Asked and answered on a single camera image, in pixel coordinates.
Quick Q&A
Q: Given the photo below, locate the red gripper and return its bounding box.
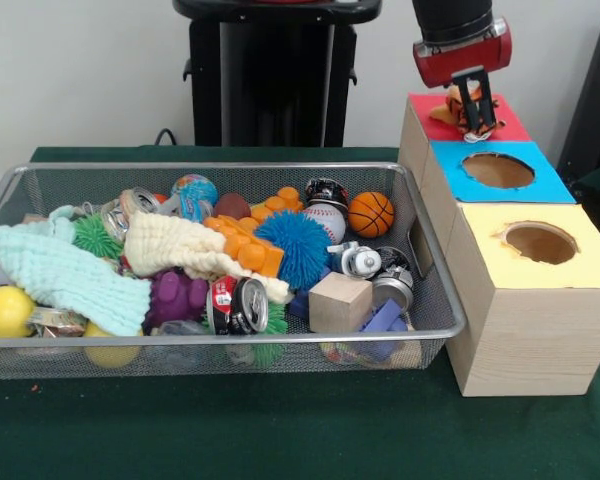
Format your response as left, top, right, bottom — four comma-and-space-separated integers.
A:
412, 17, 514, 134

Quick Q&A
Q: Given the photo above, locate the orange striped tiger plush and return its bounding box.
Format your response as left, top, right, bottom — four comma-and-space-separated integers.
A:
429, 84, 509, 144

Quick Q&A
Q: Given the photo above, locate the brown plush toy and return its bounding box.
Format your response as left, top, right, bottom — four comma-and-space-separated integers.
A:
428, 103, 456, 124

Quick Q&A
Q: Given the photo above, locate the mint green cloth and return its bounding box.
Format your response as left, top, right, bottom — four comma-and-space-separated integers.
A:
0, 204, 154, 337

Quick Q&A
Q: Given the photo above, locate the wooden box with three holes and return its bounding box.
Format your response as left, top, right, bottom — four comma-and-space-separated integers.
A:
398, 92, 600, 399

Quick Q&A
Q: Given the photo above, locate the silver mesh bin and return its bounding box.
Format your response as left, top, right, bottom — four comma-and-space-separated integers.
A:
0, 162, 467, 381

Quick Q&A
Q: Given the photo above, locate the orange basketball toy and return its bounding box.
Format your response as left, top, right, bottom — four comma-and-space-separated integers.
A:
348, 191, 396, 239

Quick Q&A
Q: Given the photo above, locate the white baseball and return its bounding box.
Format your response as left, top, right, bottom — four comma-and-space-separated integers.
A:
301, 203, 346, 245

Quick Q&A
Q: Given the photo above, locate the blue spiky ball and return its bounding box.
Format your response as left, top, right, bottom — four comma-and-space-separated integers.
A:
253, 209, 334, 291

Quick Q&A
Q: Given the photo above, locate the wooden cube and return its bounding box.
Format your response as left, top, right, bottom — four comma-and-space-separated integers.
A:
308, 272, 375, 334

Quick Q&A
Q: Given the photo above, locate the orange building block toy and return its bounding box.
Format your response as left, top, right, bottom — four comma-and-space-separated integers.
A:
203, 186, 305, 280

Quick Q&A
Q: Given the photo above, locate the red black soda can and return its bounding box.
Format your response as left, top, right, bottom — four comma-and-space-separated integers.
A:
207, 276, 271, 336

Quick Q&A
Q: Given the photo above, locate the cream knitted cloth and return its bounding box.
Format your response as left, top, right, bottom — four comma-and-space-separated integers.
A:
123, 210, 294, 304

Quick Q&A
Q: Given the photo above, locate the purple rubber toy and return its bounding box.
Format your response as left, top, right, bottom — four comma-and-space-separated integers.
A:
142, 269, 211, 331

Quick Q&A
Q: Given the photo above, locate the dark green table cloth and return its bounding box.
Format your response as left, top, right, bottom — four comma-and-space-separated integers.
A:
0, 144, 600, 480

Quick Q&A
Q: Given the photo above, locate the yellow ball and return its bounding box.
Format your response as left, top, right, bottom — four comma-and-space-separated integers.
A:
0, 286, 36, 339

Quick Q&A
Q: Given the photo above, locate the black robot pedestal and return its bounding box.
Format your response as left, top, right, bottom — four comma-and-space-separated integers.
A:
172, 0, 384, 148

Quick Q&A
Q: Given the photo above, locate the black cable loop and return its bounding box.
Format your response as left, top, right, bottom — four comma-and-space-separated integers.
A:
154, 128, 196, 147

